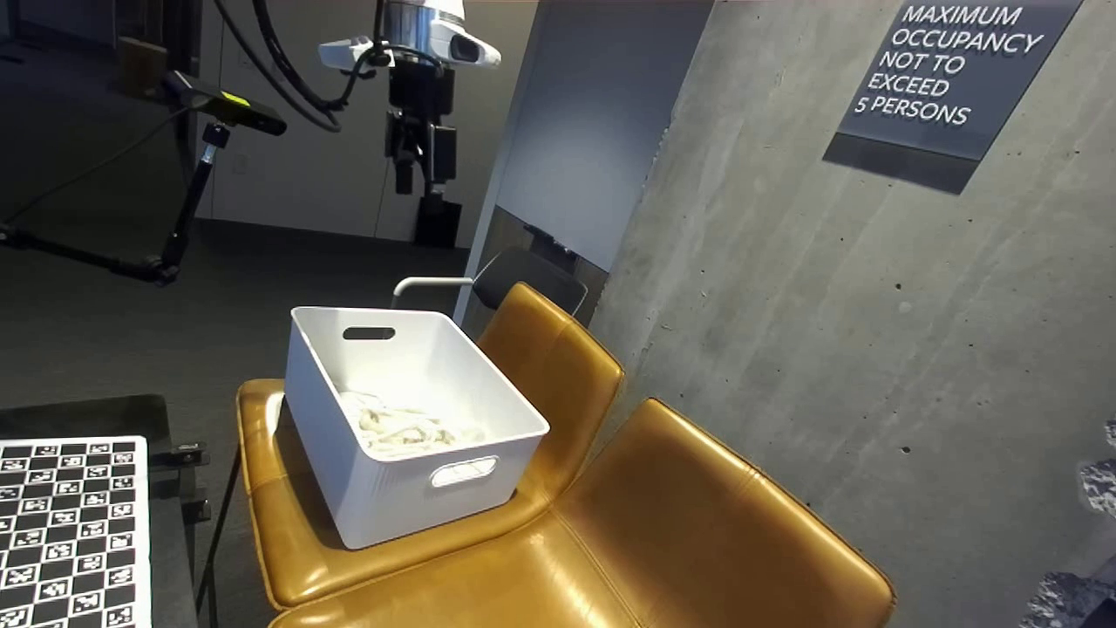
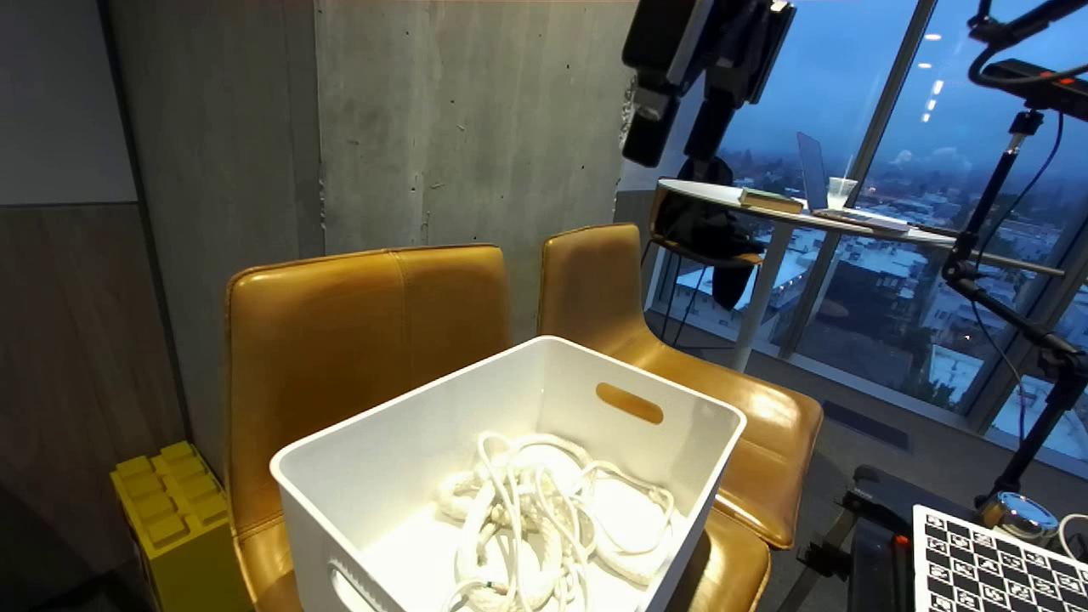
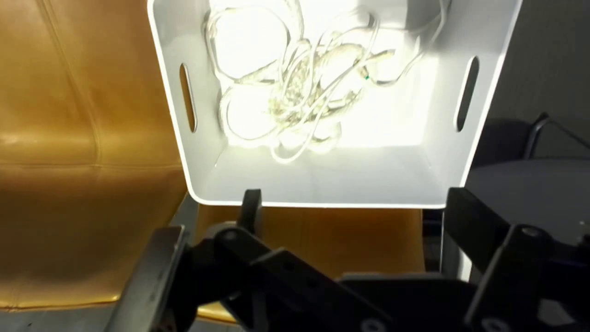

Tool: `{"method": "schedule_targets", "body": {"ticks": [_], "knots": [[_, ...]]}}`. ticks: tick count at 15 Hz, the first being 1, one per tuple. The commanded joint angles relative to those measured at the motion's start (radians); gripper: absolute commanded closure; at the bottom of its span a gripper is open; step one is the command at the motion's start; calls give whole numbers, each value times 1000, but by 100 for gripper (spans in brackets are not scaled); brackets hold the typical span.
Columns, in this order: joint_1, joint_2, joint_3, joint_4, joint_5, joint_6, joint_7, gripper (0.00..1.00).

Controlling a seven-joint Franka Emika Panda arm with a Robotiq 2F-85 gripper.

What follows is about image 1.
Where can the dark chair with grey armrest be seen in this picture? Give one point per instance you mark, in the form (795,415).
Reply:
(532,275)

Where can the white cloth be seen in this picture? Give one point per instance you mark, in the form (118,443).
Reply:
(401,429)

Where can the black clamp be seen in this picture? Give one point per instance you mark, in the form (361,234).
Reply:
(187,455)

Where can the checkered calibration board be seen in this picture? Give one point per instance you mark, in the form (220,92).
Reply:
(70,536)

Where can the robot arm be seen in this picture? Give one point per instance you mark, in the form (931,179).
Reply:
(427,22)

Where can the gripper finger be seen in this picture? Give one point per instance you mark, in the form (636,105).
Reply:
(401,153)
(443,153)

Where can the grey wall sign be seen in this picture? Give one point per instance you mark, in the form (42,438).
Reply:
(946,83)

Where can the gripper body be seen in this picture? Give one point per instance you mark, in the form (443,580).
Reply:
(420,87)

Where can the grey speckled stone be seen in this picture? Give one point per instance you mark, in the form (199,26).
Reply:
(1100,486)
(1068,602)

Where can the camera on mount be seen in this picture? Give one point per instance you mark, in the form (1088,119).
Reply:
(228,105)

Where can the tan leather chair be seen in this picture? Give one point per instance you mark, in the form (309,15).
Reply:
(549,366)
(663,541)

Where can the grey door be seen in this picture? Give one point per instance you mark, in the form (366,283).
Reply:
(593,131)

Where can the black box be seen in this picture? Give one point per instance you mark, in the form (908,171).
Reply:
(438,225)

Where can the white plastic bin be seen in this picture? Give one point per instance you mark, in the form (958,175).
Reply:
(392,471)

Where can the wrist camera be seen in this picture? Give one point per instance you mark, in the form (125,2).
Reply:
(342,52)

